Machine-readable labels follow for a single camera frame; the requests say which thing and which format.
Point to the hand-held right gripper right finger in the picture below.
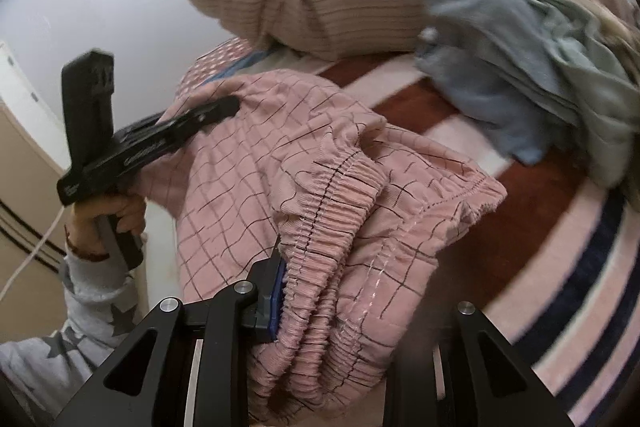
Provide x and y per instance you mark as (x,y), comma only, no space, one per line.
(467,332)

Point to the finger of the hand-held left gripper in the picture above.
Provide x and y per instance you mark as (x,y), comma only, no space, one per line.
(215,109)

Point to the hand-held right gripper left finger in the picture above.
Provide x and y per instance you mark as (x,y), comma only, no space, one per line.
(275,297)

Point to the pink checked blanket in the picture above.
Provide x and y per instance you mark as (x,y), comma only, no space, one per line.
(300,167)

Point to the person's left forearm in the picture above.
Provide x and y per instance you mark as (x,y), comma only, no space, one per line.
(85,307)

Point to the person's left hand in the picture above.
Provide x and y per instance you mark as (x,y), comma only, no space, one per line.
(122,212)

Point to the beige cabinet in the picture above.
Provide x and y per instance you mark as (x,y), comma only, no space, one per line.
(20,167)

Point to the striped bed blanket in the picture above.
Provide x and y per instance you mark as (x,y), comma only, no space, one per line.
(550,232)

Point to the grey-blue clothes pile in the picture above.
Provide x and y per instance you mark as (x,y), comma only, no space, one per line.
(500,72)

